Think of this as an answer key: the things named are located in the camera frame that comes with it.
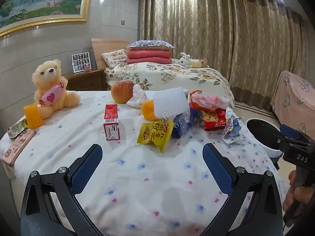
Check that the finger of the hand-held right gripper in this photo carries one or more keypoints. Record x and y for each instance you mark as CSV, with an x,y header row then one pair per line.
x,y
289,130
283,141

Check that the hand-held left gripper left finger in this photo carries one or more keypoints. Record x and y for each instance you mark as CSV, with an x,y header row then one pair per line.
x,y
86,169

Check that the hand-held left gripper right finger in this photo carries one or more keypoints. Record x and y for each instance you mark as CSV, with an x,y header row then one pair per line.
x,y
217,169

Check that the white trash bin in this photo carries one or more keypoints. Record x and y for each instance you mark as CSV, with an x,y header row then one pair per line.
x,y
260,132

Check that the silver wrapper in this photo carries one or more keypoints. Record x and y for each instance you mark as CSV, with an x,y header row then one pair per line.
x,y
231,130

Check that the red snack packet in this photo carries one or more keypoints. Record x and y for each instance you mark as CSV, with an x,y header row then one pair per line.
x,y
212,121

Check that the red and white carton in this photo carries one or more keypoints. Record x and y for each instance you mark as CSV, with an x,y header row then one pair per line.
x,y
111,118

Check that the blue plastic wrapper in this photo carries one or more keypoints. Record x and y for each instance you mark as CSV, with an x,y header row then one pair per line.
x,y
181,125

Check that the pink and orange wrapper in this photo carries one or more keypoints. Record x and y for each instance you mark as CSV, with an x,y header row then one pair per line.
x,y
206,100

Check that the yellow snack packet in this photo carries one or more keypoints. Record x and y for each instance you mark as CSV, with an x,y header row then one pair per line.
x,y
152,132

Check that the white foam sheet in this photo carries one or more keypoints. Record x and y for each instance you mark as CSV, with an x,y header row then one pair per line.
x,y
169,103

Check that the orange foam fruit net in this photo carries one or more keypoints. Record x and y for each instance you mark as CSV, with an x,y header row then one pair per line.
x,y
33,116
147,110

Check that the white plastic bag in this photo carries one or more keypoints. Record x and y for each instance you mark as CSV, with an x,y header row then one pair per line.
x,y
136,98

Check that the person's right hand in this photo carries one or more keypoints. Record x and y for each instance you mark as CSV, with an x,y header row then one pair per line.
x,y
301,196

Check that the pink cloth covered furniture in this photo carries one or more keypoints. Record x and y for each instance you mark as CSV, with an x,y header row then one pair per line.
x,y
292,95

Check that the flower print bedsheet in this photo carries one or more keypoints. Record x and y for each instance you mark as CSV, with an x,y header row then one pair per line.
x,y
147,182

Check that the pink flat box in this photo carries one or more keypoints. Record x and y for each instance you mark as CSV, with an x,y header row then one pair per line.
x,y
19,145

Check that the green snack packet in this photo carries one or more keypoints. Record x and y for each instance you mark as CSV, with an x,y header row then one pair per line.
x,y
17,127

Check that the red apple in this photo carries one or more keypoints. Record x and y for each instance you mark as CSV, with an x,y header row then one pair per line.
x,y
121,92

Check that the dark wooden nightstand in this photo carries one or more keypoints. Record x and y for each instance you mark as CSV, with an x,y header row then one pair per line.
x,y
86,80

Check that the beige teddy bear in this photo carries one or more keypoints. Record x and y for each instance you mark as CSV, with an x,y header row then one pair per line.
x,y
49,78

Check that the small pink box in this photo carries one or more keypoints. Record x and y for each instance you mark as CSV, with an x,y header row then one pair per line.
x,y
87,68

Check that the floral bedspread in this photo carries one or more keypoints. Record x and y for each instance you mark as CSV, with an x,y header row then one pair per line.
x,y
172,76

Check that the yellow plush toy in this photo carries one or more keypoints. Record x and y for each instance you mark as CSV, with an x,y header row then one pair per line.
x,y
200,63

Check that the white bunny plush toy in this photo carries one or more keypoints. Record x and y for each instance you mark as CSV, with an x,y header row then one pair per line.
x,y
185,60

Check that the cream patterned pillow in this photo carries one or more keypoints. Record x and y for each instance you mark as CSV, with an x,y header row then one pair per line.
x,y
114,56

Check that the wooden headboard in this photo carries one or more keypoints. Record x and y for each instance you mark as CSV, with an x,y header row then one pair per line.
x,y
103,46

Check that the beige patterned curtain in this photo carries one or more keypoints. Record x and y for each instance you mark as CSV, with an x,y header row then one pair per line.
x,y
209,29

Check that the folded red blanket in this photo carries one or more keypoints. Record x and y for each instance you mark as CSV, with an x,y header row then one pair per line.
x,y
147,55

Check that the frilled blue dotted pillow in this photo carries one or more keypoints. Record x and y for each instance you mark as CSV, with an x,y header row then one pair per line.
x,y
150,44

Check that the photo collage frame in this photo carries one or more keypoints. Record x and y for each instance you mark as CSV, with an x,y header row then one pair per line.
x,y
80,60

